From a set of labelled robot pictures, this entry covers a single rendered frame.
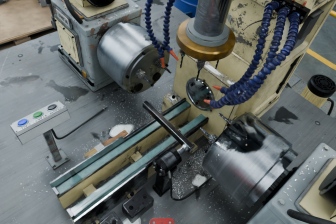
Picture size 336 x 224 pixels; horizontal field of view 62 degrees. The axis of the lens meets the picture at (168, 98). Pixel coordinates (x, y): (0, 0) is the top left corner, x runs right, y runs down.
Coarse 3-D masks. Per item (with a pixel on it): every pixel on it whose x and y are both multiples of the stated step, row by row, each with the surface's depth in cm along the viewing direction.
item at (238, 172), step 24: (240, 120) 86; (216, 144) 84; (240, 144) 82; (264, 144) 81; (288, 144) 83; (216, 168) 85; (240, 168) 80; (264, 168) 78; (240, 192) 82; (264, 192) 84
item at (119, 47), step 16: (112, 32) 109; (128, 32) 109; (144, 32) 111; (112, 48) 107; (128, 48) 105; (144, 48) 104; (112, 64) 108; (128, 64) 103; (144, 64) 109; (160, 64) 112; (128, 80) 109; (144, 80) 116
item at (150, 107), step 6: (144, 102) 104; (144, 108) 105; (150, 108) 102; (150, 114) 104; (156, 114) 101; (156, 120) 102; (162, 120) 99; (162, 126) 101; (168, 126) 98; (168, 132) 100; (174, 132) 97; (180, 132) 97; (180, 138) 95; (186, 138) 95; (186, 144) 94; (192, 144) 94
